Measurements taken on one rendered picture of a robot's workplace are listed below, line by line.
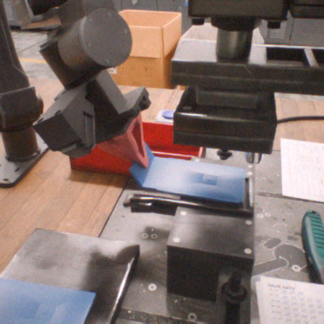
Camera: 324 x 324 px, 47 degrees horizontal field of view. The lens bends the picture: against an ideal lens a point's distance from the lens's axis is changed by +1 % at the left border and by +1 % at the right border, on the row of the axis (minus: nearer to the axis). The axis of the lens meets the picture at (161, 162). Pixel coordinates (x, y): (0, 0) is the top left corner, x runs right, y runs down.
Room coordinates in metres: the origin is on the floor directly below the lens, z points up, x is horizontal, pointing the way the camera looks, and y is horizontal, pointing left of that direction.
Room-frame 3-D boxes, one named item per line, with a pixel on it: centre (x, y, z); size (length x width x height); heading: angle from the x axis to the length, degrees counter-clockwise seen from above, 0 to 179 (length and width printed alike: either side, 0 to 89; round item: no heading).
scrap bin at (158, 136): (0.63, 0.04, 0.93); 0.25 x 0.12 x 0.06; 78
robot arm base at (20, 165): (0.64, 0.28, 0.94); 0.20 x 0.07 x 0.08; 168
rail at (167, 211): (0.38, -0.05, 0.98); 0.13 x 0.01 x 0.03; 78
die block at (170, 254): (0.39, -0.08, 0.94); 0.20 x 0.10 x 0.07; 168
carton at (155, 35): (2.96, 0.16, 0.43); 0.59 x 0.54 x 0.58; 164
